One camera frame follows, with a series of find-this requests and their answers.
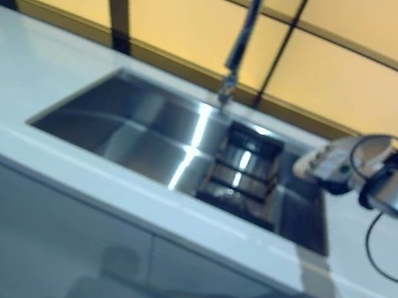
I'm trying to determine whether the white cabinet door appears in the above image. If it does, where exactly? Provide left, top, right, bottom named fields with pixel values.
left=144, top=234, right=319, bottom=298
left=0, top=148, right=167, bottom=298

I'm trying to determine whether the yellow backlit window wall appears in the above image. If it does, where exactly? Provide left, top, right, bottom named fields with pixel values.
left=0, top=0, right=398, bottom=162

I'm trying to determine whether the black dish rack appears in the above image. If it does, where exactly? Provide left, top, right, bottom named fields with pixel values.
left=190, top=116, right=290, bottom=233

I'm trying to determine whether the stainless steel sink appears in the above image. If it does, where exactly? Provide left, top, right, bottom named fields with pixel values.
left=13, top=54, right=352, bottom=257

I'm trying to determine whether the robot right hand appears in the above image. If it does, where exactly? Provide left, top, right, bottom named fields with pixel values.
left=288, top=136, right=373, bottom=200

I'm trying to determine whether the chrome kitchen faucet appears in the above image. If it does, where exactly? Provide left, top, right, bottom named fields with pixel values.
left=214, top=0, right=269, bottom=117

